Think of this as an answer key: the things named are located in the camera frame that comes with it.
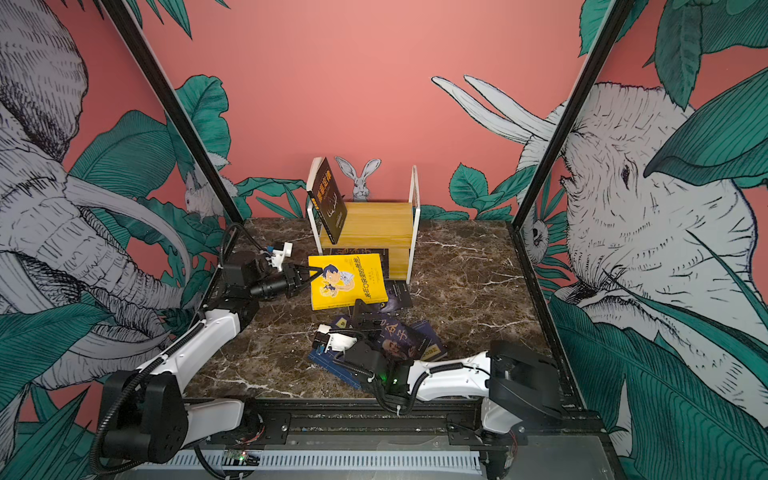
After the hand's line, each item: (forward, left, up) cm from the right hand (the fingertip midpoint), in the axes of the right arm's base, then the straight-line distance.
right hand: (354, 307), depth 73 cm
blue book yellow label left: (-6, +10, -21) cm, 24 cm away
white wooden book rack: (+28, -8, -1) cm, 29 cm away
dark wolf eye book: (+15, -11, -20) cm, 27 cm away
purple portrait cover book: (0, -11, -19) cm, 22 cm away
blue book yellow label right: (-2, -20, -18) cm, 27 cm away
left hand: (+9, +9, +4) cm, 13 cm away
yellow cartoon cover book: (+9, +3, -1) cm, 10 cm away
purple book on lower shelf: (+30, -5, -15) cm, 34 cm away
